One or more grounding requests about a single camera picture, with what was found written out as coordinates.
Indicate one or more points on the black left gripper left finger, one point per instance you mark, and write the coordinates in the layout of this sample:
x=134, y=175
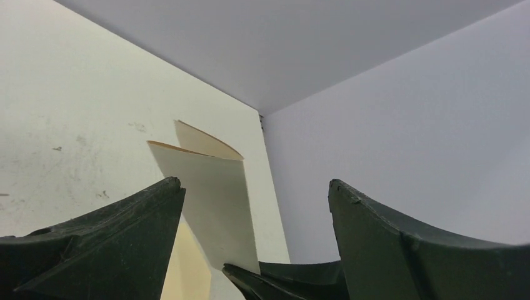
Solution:
x=120, y=251

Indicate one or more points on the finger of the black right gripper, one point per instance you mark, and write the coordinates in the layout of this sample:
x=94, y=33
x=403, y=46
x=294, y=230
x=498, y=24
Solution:
x=325, y=273
x=258, y=286

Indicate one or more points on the cream paper envelope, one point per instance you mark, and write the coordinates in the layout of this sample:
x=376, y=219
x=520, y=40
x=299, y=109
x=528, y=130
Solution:
x=188, y=274

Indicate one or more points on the tan letter paper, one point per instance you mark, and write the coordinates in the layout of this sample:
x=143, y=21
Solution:
x=216, y=205

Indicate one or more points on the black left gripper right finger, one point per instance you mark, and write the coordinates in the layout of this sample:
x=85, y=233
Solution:
x=386, y=254

